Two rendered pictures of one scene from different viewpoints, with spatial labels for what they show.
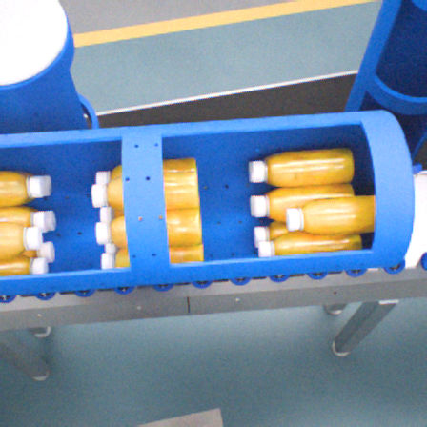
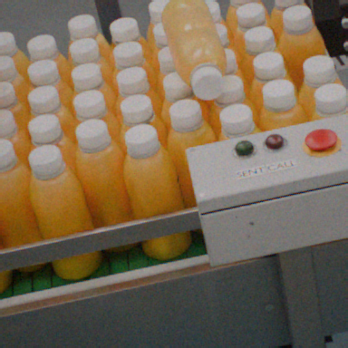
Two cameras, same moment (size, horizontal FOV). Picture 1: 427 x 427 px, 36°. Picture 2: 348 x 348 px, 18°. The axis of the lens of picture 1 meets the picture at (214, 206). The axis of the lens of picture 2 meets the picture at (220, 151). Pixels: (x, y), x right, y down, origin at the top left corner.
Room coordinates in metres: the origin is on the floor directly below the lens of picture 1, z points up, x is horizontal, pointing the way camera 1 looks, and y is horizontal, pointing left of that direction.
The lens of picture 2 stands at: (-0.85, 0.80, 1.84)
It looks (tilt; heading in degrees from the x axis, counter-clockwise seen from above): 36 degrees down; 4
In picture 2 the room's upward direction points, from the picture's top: 11 degrees counter-clockwise
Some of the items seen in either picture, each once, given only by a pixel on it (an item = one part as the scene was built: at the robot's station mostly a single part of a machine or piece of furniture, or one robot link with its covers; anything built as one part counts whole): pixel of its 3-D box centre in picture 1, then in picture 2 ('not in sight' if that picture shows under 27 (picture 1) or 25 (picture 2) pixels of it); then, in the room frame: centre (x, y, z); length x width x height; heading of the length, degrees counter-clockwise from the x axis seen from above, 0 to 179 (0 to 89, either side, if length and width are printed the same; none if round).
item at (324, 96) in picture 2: not in sight; (331, 98); (0.26, 0.73, 1.07); 0.04 x 0.04 x 0.02
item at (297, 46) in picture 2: not in sight; (304, 72); (0.46, 0.75, 0.98); 0.07 x 0.07 x 0.17
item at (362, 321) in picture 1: (359, 324); not in sight; (0.46, -0.43, 0.31); 0.06 x 0.06 x 0.63; 6
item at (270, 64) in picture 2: not in sight; (268, 65); (0.35, 0.80, 1.07); 0.04 x 0.04 x 0.02
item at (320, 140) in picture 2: not in sight; (321, 140); (0.13, 0.75, 1.11); 0.04 x 0.04 x 0.01
